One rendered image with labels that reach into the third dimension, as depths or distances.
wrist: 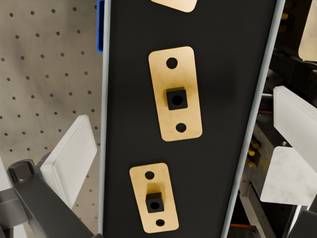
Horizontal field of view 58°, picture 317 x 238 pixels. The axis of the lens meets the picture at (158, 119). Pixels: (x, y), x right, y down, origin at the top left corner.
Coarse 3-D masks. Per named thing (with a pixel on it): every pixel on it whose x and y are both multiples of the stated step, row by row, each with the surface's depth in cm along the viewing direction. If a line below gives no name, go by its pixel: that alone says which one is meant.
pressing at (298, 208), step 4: (292, 208) 51; (296, 208) 50; (300, 208) 49; (304, 208) 49; (308, 208) 49; (292, 212) 51; (296, 212) 50; (292, 216) 50; (296, 216) 50; (288, 220) 52; (292, 220) 50; (288, 224) 52; (292, 224) 51; (288, 228) 52; (284, 232) 53; (288, 232) 51; (284, 236) 53
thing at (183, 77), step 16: (176, 48) 24; (160, 64) 24; (192, 64) 24; (160, 80) 25; (176, 80) 25; (192, 80) 25; (160, 96) 25; (192, 96) 25; (160, 112) 26; (176, 112) 26; (192, 112) 26; (160, 128) 26; (192, 128) 26
